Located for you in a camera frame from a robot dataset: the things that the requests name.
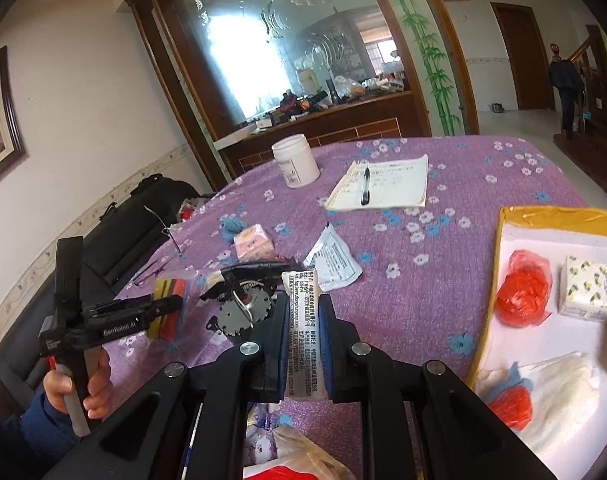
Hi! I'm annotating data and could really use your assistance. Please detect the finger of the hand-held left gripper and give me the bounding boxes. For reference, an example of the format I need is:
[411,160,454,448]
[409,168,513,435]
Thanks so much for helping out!
[86,297,154,318]
[144,294,184,322]

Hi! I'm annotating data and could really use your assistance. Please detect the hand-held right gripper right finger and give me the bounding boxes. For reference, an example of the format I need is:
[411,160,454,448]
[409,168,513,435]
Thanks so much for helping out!
[317,292,559,480]

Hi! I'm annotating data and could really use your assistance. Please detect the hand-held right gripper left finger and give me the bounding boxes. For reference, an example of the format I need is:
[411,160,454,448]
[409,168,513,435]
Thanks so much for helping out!
[41,292,292,480]

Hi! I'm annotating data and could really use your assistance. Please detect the multicolour cloth pack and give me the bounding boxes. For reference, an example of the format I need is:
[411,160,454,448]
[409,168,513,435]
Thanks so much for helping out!
[151,275,192,343]

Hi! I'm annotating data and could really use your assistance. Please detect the white printed packet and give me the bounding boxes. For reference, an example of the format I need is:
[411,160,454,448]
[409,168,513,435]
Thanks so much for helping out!
[281,269,329,402]

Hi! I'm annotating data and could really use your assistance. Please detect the black foil bag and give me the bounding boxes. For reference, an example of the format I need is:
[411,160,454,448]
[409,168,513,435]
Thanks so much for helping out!
[198,257,304,341]

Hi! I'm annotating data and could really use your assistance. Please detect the small orange plastic bag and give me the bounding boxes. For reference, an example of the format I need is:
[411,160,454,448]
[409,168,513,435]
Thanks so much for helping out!
[488,385,534,432]

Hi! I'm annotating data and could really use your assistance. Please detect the large orange plastic bag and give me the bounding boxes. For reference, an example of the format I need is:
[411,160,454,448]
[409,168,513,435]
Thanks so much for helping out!
[495,250,553,330]

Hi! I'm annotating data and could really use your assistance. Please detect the yellow cardboard box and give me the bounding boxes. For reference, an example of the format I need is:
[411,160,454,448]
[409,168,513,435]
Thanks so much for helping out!
[466,206,607,461]

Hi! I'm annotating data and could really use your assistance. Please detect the white fluffy towel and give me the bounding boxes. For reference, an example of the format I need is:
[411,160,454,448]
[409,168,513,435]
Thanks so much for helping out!
[476,351,601,456]

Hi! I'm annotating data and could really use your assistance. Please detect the lemon print tissue pack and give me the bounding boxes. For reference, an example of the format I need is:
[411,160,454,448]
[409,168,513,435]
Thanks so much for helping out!
[558,255,607,324]

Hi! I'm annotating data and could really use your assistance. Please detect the person's left forearm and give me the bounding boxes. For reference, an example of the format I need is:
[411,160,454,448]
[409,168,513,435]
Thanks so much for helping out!
[0,390,82,480]

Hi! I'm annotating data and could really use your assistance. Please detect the person's left hand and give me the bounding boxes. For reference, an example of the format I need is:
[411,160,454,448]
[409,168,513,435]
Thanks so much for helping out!
[42,347,112,421]

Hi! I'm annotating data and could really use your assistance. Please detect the black leather chair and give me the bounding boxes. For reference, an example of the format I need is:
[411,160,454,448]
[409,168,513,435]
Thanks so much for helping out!
[0,174,202,401]

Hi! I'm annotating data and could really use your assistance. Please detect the eyeglasses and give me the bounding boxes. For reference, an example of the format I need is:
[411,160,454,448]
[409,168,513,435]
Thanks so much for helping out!
[131,205,184,288]

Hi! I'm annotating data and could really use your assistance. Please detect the white flat sachet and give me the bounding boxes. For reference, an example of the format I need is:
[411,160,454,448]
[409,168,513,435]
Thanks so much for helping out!
[303,223,363,291]

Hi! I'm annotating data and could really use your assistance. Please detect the small blue towel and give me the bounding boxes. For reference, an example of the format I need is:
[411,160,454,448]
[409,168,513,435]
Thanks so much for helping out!
[220,214,247,241]

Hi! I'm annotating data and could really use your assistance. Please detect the white beige plastic packet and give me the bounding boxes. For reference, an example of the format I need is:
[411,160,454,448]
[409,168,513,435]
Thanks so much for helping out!
[244,425,357,480]

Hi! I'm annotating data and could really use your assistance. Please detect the pink soap packet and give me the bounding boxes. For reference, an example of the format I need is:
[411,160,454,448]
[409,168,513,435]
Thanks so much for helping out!
[234,225,275,262]

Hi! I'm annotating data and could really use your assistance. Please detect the purple floral tablecloth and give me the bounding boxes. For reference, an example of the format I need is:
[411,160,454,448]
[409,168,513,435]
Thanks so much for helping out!
[84,135,599,480]

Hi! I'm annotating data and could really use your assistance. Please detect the white notebook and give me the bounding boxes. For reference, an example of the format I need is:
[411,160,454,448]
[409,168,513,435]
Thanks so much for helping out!
[324,155,429,212]

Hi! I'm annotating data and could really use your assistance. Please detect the white plastic jar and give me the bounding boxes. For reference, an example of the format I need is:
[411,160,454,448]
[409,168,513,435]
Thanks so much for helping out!
[272,134,321,189]

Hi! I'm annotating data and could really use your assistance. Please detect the wooden sideboard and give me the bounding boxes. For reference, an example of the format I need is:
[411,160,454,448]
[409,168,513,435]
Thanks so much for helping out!
[216,91,429,178]

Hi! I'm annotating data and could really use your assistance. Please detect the pile of sideboard clutter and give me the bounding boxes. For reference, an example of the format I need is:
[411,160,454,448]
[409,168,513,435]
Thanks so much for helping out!
[246,72,409,131]

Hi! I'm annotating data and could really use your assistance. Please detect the etched glass panel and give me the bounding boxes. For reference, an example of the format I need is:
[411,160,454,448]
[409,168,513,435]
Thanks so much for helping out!
[174,0,414,128]

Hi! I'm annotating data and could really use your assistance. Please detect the green bamboo decal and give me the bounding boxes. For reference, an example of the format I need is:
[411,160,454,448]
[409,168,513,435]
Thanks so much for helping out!
[378,0,461,136]

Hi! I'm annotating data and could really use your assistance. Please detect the brown wooden door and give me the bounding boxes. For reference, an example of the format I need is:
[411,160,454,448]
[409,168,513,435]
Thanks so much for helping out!
[491,2,557,111]

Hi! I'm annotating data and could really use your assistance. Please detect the person standing far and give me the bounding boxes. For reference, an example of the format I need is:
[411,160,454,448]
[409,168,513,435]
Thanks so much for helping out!
[548,44,587,142]

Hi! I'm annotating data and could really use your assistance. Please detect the wooden stair railing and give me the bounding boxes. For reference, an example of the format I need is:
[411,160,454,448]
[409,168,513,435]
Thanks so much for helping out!
[553,25,607,186]

